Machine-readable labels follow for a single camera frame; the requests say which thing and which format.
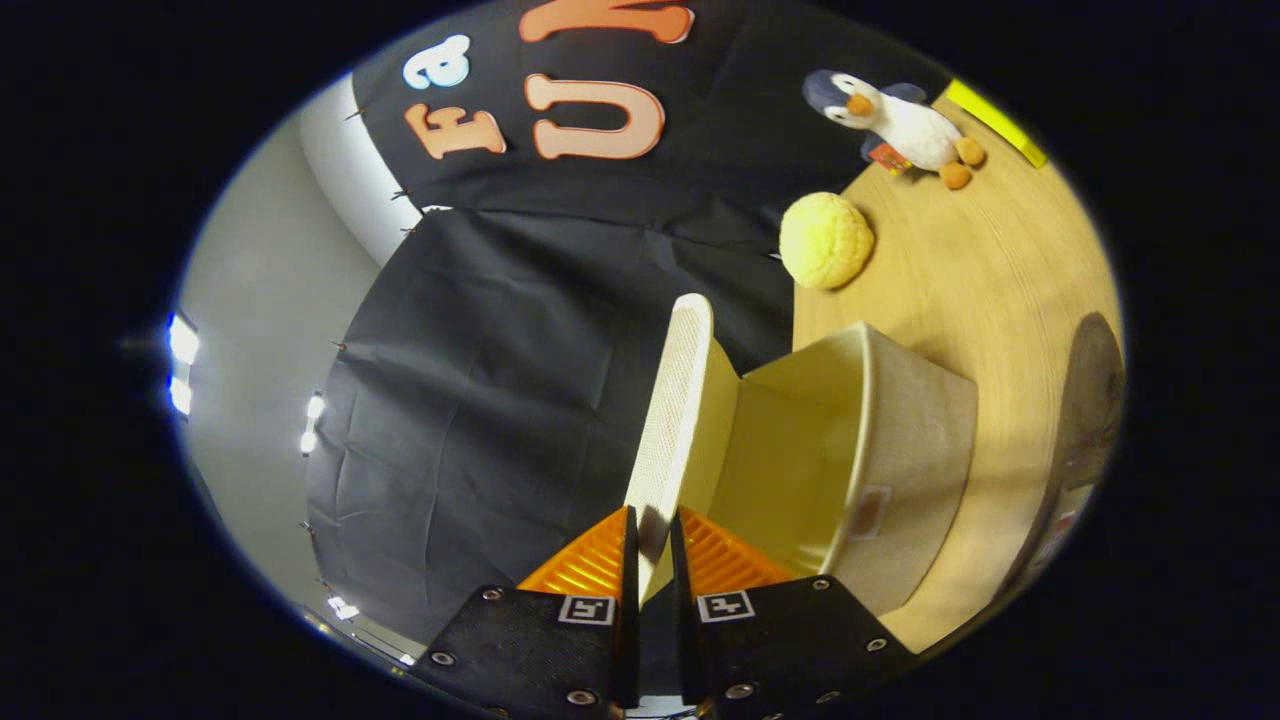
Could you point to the yellow bun-shaped plush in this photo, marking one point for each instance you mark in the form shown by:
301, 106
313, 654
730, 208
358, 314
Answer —
826, 240

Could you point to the brown fuzzy shoe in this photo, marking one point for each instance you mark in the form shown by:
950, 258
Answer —
1090, 390

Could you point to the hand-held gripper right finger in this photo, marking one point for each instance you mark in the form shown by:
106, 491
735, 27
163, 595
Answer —
790, 650

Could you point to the yellow book with red circle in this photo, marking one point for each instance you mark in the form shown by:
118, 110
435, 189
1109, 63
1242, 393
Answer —
995, 122

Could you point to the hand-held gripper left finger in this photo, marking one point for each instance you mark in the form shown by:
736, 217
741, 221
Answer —
530, 650

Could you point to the row of small cloth clips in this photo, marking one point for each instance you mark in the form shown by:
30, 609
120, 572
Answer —
400, 194

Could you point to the cream fabric storage box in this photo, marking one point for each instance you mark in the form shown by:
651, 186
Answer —
800, 470

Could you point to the ceiling light panel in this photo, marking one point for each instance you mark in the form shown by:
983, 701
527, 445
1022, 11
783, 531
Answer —
183, 345
345, 607
314, 408

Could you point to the penguin plush toy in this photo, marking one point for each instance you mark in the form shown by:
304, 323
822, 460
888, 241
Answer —
905, 125

